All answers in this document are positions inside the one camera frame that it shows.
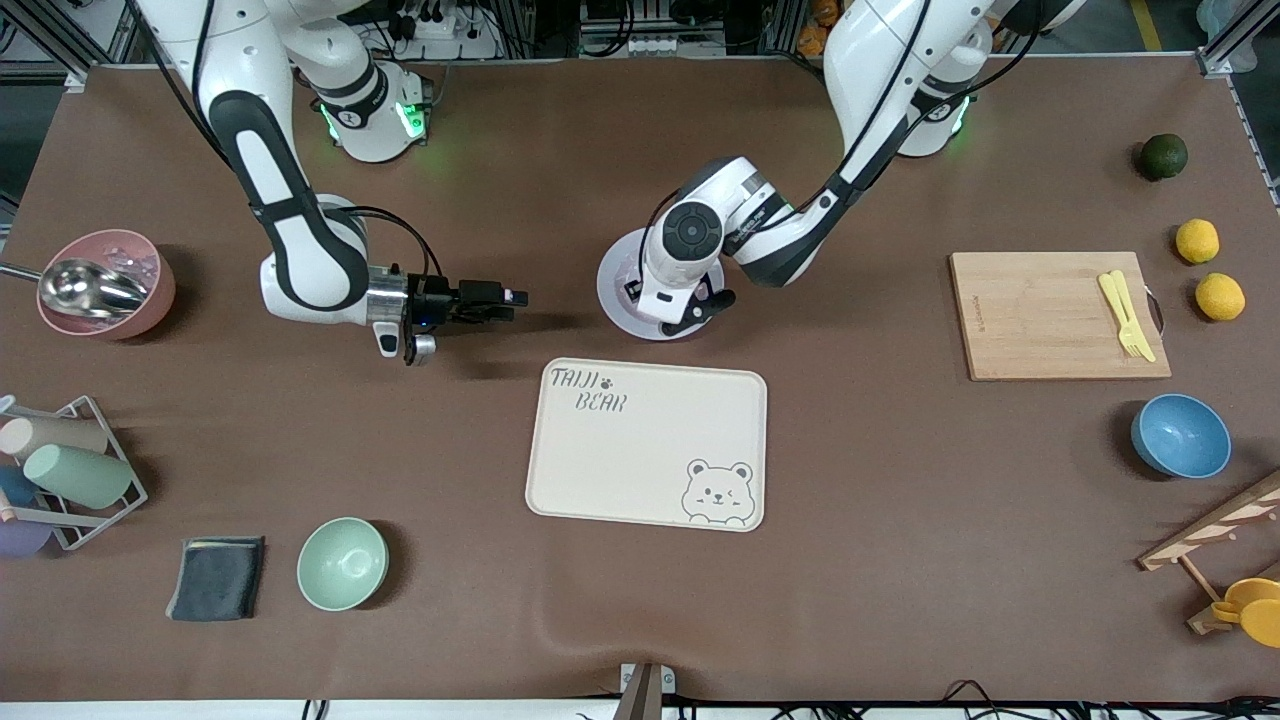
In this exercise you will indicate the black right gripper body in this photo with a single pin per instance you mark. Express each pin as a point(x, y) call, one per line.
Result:
point(437, 297)

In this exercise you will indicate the lavender round plate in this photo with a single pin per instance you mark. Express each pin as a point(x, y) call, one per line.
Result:
point(612, 285)

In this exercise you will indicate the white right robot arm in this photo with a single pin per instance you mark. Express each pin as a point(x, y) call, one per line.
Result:
point(300, 250)

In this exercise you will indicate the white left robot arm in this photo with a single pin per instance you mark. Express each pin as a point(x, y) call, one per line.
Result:
point(880, 60)

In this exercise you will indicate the cream bear print tray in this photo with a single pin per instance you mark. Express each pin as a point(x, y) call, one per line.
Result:
point(640, 460)

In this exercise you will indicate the white power strip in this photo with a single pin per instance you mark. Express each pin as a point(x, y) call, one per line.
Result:
point(460, 45)

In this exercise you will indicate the white socket bar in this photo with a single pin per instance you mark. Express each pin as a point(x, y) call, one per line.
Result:
point(650, 46)

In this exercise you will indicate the mint green bowl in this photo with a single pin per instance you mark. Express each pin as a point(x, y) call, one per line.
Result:
point(342, 564)

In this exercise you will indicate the pink bowl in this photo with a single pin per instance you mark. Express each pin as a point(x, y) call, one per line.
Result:
point(150, 310)

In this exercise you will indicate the pile of orange breads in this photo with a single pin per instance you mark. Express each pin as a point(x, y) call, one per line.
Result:
point(820, 12)

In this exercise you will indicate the wooden cutting board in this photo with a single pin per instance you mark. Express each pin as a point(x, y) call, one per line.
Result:
point(1040, 320)

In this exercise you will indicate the metal scoop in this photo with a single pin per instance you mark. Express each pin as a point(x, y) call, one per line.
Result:
point(90, 290)

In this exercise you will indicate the dark grey folded cloth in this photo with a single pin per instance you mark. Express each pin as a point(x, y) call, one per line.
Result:
point(216, 578)

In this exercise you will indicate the mint green cup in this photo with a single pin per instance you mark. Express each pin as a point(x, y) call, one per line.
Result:
point(80, 476)

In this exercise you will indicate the beige cup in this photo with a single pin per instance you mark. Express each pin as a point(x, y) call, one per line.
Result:
point(55, 436)

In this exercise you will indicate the yellow plastic knife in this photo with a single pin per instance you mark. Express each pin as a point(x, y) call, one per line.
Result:
point(1124, 292)

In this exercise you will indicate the blue cup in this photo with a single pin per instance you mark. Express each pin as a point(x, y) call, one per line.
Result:
point(15, 487)

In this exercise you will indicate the purple cup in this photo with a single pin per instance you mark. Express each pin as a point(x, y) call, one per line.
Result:
point(20, 540)

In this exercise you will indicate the dark green lime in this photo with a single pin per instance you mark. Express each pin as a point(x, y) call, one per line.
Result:
point(1165, 157)

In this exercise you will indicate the blue bowl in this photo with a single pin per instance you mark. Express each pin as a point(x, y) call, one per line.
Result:
point(1182, 436)

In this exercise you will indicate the yellow lemon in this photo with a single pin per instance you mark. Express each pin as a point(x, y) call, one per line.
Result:
point(1197, 241)
point(1220, 297)

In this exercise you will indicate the wooden peg rack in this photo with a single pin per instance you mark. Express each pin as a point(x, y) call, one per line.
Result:
point(1200, 535)

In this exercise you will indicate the yellow mug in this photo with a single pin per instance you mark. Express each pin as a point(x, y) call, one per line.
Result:
point(1255, 610)

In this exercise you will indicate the metal table bracket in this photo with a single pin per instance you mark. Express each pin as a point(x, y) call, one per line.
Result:
point(645, 690)

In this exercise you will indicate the aluminium frame post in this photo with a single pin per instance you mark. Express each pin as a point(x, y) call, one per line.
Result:
point(80, 78)
point(1225, 55)

